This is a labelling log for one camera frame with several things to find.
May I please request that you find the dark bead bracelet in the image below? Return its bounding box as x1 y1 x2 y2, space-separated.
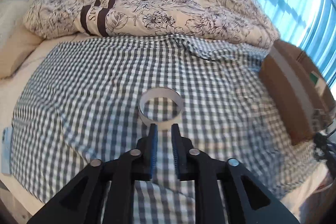
312 130 336 164

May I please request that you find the green white medicine box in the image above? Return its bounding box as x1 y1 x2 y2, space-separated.
310 71 326 90

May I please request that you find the light blue smartphone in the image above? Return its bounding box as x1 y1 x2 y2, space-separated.
1 127 13 176

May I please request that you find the checkered gingham cloth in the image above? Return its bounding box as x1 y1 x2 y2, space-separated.
10 34 324 224

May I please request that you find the brown cardboard box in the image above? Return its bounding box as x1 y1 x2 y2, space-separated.
259 40 335 145

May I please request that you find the beige pillow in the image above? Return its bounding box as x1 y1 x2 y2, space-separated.
0 25 44 79

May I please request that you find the blue curtain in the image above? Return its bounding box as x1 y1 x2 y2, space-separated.
258 0 335 86

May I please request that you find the floral beige duvet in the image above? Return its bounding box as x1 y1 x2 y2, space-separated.
23 0 280 48

